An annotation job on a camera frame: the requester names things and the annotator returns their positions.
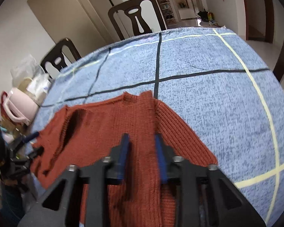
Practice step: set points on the white tissue box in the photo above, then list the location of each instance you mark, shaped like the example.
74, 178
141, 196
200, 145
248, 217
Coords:
38, 88

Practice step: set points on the rust red knit sweater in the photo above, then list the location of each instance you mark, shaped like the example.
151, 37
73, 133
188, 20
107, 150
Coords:
83, 134

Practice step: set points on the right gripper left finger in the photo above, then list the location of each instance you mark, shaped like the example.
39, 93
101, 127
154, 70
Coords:
60, 205

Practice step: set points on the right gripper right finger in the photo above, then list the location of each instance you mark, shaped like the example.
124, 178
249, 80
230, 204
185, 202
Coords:
204, 195

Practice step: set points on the dark wooden chair far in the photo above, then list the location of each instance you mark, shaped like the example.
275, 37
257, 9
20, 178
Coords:
132, 9

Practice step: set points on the pink electric kettle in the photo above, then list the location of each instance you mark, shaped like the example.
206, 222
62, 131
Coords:
19, 107

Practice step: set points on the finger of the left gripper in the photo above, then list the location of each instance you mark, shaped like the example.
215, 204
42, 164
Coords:
36, 152
30, 137

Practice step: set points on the clear plastic bag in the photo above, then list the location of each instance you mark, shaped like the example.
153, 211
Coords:
28, 67

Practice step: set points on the dark wooden chair left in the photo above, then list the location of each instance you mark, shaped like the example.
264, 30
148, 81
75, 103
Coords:
56, 58

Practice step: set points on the blue checked tablecloth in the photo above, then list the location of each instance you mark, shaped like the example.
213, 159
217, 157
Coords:
214, 81

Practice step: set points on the dark wooden chair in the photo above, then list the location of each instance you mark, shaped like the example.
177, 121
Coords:
56, 58
132, 9

